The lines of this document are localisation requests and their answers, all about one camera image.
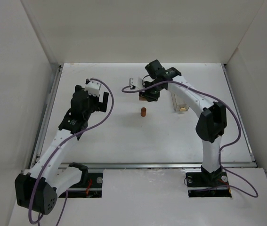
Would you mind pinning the orange wood cylinder block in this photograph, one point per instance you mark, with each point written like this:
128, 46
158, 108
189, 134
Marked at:
143, 111

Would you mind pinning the front aluminium rail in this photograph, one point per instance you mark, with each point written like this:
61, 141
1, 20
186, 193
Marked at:
162, 165

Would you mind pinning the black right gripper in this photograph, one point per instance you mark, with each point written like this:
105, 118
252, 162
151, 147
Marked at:
150, 94

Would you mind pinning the light engraved wood block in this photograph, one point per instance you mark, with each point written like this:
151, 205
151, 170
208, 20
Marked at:
141, 98

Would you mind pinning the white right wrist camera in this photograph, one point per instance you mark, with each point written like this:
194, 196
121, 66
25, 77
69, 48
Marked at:
135, 83

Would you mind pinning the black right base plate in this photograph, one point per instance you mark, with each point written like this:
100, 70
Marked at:
203, 185

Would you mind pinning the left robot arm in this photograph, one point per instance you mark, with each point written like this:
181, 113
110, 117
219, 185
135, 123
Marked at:
39, 188

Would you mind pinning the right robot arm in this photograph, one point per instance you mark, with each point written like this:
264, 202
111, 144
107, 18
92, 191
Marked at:
212, 119

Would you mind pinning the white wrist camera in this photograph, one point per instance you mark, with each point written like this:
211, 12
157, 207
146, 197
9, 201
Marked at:
135, 83
93, 88

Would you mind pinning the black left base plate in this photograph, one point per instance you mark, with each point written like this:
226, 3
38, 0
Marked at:
87, 188

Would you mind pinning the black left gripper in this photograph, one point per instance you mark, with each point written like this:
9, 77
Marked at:
98, 103

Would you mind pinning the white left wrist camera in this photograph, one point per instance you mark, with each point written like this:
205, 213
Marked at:
93, 88

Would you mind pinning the clear plastic box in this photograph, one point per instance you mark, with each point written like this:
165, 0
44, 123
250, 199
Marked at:
179, 104

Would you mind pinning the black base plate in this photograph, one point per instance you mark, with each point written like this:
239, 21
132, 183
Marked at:
87, 188
203, 185

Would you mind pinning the aluminium table edge rail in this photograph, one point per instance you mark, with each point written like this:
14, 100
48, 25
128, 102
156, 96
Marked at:
245, 137

